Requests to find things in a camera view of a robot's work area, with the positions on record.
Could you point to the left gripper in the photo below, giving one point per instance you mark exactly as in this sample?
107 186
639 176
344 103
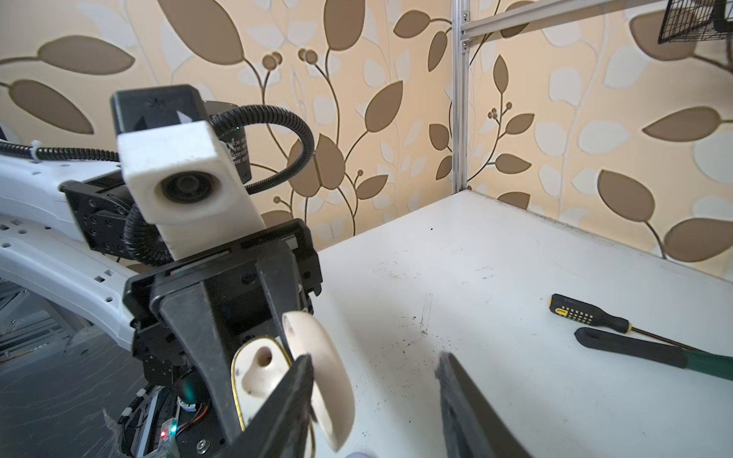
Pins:
216 299

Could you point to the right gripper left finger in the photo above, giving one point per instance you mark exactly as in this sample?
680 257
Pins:
280 428

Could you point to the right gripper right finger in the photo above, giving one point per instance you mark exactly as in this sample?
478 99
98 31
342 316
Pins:
471 427

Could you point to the cream earbud charging case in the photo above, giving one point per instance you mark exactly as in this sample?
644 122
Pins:
260 365

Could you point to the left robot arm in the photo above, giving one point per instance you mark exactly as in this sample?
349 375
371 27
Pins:
160 244

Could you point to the black yellow screwdriver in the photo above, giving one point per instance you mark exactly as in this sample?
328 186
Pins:
585 313

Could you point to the green pipe wrench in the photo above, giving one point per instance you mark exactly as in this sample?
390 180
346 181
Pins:
710 364

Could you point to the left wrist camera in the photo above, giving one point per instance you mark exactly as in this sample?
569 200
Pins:
185 182

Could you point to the right wire basket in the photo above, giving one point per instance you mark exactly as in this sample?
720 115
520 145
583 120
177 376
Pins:
696 20

